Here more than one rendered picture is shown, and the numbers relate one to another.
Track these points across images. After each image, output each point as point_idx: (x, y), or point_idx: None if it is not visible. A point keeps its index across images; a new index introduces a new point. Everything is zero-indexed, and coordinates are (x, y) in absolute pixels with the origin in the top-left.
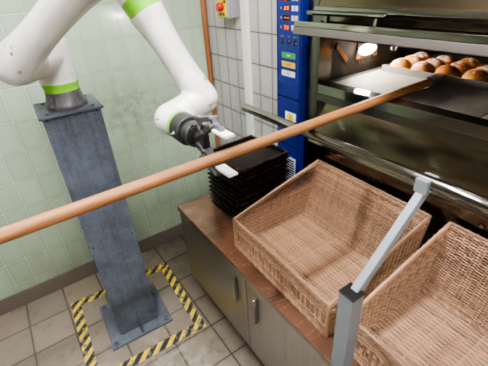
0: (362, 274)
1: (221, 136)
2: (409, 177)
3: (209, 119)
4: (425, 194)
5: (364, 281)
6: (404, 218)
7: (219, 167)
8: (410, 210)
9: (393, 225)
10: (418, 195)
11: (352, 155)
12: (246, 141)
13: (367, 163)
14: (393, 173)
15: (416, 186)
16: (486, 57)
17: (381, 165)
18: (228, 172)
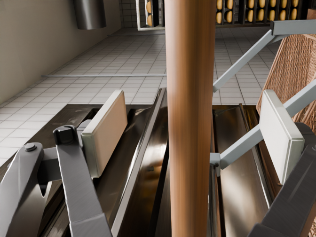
0: (308, 88)
1: (113, 97)
2: (209, 167)
3: (33, 144)
4: (217, 153)
5: (310, 82)
6: (242, 137)
7: (280, 136)
8: (234, 143)
9: (253, 132)
10: (222, 154)
11: (215, 227)
12: (170, 189)
13: (217, 209)
14: (213, 180)
15: (214, 158)
16: None
17: (210, 190)
18: (265, 110)
